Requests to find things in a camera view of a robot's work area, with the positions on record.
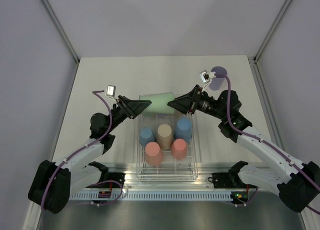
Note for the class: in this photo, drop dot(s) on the white wire dish rack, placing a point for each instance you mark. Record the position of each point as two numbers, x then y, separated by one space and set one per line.
170 169

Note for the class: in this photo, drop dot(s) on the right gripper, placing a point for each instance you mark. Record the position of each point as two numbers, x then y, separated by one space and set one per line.
183 103

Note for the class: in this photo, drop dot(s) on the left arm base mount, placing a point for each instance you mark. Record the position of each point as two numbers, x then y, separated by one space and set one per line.
114 180

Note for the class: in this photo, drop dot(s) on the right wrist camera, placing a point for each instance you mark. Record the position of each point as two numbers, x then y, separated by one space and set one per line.
206 78

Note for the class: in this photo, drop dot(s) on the green cup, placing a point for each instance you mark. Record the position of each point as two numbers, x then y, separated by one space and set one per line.
159 103

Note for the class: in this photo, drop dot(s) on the slotted cable duct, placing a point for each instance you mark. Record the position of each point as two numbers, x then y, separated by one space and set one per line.
155 195

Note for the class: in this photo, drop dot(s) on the blue cup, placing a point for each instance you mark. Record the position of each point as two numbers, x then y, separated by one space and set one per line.
183 129
146 135

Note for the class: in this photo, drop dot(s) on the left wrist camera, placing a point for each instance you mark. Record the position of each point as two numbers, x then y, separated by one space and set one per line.
110 91

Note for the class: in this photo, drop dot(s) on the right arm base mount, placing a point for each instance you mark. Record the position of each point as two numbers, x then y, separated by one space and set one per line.
221 180

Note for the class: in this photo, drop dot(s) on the right pink cup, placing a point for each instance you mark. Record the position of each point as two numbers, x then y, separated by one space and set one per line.
179 149

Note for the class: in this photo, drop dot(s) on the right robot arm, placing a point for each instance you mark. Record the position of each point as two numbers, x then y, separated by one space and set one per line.
296 183

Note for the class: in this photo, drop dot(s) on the beige cup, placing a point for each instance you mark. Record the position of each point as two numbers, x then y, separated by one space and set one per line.
164 136

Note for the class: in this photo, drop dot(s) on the purple cup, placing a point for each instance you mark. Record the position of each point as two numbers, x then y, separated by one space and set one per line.
217 81

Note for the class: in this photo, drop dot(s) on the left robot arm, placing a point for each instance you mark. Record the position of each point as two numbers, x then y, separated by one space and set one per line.
99 142

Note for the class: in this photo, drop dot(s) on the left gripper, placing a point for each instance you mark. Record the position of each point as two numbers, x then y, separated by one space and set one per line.
132 108

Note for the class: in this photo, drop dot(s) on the pink cup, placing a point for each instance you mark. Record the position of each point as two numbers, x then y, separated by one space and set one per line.
153 154
179 149

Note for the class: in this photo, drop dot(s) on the left pink cup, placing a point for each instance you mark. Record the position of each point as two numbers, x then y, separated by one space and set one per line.
153 154

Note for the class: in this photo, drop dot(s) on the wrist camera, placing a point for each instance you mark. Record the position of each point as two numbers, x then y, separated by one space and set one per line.
110 91
206 78

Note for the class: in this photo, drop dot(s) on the aluminium rail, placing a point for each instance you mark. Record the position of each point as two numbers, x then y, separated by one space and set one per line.
70 180

